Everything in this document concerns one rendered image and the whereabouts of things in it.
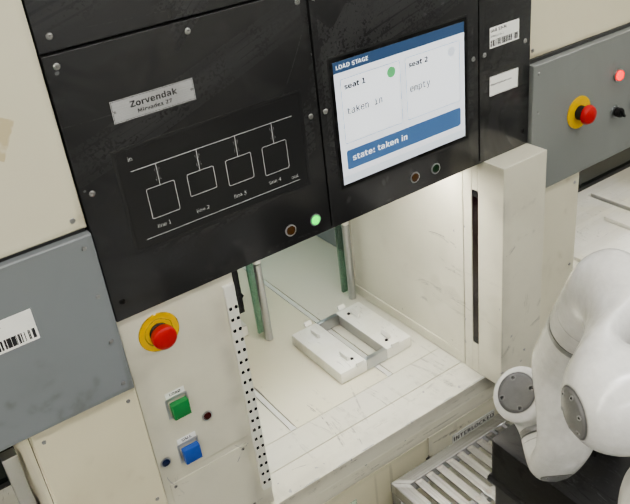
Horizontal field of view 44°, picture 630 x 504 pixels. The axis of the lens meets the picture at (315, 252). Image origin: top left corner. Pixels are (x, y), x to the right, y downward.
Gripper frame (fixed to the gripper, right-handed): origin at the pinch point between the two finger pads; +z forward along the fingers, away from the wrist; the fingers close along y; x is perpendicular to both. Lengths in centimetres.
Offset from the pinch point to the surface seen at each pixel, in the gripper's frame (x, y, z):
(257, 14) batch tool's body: -28, 38, -77
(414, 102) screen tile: -33, 39, -42
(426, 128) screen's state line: -31, 39, -37
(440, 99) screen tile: -36, 39, -37
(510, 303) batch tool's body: -12.1, 34.2, 5.6
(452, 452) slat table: 22.5, 34.8, 16.8
